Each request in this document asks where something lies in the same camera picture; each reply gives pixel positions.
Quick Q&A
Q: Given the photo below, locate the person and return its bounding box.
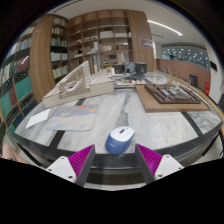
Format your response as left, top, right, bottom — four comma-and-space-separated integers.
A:
1, 146, 30, 165

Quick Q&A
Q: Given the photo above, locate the long ceiling light strip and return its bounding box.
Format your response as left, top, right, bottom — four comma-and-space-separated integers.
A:
147, 19, 184, 37

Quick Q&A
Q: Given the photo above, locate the wooden shelf unit with boxes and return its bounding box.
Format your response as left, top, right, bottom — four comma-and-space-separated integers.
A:
66, 9, 156, 76

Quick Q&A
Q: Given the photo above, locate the flat wooden base board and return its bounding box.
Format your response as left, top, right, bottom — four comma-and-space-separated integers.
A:
134, 83, 212, 114

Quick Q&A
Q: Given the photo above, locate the black wall screen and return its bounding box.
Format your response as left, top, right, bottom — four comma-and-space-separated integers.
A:
209, 60, 219, 72

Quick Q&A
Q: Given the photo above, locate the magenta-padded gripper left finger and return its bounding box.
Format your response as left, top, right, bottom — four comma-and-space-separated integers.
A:
45, 143, 98, 186

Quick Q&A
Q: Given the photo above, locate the wall poster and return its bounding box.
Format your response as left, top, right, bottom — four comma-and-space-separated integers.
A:
139, 38, 154, 49

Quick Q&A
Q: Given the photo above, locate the white paper sheet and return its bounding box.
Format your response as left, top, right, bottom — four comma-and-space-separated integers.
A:
25, 108, 51, 129

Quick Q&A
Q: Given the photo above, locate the grey architectural model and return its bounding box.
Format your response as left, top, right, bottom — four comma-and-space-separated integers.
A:
123, 61, 148, 78

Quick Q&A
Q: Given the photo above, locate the clear acrylic architectural model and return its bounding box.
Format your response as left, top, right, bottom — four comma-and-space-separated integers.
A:
144, 71, 170, 86

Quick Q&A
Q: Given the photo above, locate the wooden bookshelf with books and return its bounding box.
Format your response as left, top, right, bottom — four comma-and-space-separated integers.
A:
0, 14, 70, 134

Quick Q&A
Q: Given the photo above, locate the pastel printed mouse pad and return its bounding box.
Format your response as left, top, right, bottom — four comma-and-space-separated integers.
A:
45, 103, 100, 133

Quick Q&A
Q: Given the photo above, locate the dark brown architectural model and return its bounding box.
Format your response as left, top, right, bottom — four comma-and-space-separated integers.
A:
143, 82, 202, 105

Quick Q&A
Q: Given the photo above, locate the blue and white computer mouse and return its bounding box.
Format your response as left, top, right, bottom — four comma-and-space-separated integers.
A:
105, 125, 136, 155

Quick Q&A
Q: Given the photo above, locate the group of small ceiling lights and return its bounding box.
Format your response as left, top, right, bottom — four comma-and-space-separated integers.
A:
163, 46, 208, 64

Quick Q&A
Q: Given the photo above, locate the white architectural model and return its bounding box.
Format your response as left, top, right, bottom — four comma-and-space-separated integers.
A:
42, 60, 115, 109

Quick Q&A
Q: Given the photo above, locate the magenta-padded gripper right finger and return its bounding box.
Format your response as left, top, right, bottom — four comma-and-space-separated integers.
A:
134, 143, 185, 185

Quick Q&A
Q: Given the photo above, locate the red standing sign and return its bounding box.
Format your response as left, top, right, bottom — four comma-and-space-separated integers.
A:
203, 80, 212, 97

